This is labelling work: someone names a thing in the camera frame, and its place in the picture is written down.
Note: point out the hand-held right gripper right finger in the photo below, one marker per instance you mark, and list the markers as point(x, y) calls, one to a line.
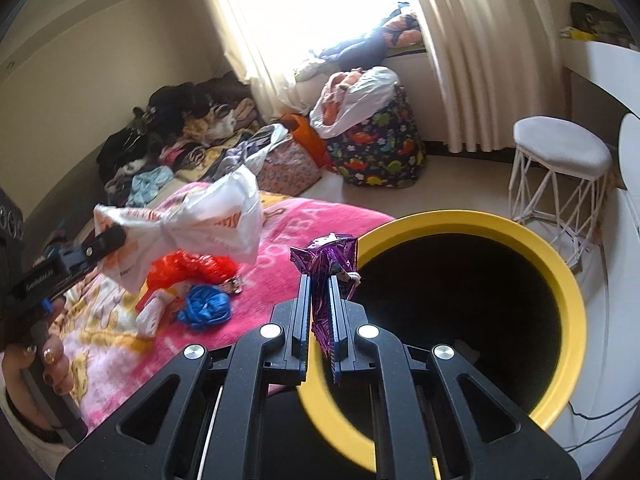
point(336, 322)

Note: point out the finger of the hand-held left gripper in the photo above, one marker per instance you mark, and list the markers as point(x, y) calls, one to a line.
point(102, 245)

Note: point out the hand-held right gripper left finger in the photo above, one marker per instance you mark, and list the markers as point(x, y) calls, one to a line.
point(303, 315)

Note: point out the purple foil wrapper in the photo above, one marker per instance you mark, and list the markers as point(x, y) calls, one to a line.
point(325, 260)

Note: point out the white plastic bag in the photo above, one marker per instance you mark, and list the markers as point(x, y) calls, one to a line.
point(200, 230)

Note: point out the yellow trash bin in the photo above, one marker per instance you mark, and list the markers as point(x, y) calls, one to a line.
point(500, 225)

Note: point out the person's left hand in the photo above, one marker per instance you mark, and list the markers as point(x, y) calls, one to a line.
point(52, 360)

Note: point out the small silver wrapper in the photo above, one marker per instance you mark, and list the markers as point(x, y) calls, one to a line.
point(234, 285)

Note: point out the light blue cloth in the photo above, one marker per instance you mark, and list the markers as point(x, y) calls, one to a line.
point(150, 185)

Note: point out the red plastic bag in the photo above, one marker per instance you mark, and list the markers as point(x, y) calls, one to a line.
point(185, 265)

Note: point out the white crumpled wrapper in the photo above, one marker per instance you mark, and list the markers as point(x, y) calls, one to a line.
point(152, 315)

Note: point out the pink printed blanket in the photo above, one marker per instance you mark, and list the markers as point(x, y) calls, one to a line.
point(300, 225)

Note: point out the blue plastic bag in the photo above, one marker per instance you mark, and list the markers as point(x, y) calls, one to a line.
point(205, 307)

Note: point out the floral fabric bag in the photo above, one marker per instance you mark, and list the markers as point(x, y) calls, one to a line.
point(292, 170)

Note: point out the pile of clothes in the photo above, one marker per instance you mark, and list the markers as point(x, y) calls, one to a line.
point(175, 110)

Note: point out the purple grey garment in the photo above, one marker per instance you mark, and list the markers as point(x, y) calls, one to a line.
point(250, 152)

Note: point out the orange bag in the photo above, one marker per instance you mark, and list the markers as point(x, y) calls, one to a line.
point(310, 137)

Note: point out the dinosaur print laundry basket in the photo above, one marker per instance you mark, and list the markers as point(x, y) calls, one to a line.
point(385, 150)

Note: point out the white bag of clothes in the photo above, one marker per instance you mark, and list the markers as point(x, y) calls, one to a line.
point(360, 95)

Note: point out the sheer white curtain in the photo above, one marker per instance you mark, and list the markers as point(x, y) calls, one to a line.
point(250, 25)

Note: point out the dark jacket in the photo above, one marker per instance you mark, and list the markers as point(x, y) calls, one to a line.
point(355, 50)

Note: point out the orange patterned cushion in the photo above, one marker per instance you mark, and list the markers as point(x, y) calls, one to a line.
point(402, 27)

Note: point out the cream pleated curtain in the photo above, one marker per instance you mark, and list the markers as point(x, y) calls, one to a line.
point(475, 50)

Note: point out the white rounded chair back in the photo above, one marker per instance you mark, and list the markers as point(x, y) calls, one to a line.
point(631, 150)

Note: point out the white desk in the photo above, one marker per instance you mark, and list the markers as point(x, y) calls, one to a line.
point(600, 65)

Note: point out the yellow packet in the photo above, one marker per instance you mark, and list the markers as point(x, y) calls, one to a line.
point(580, 34)

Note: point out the dark green bag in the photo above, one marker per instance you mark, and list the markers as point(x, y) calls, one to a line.
point(600, 22)

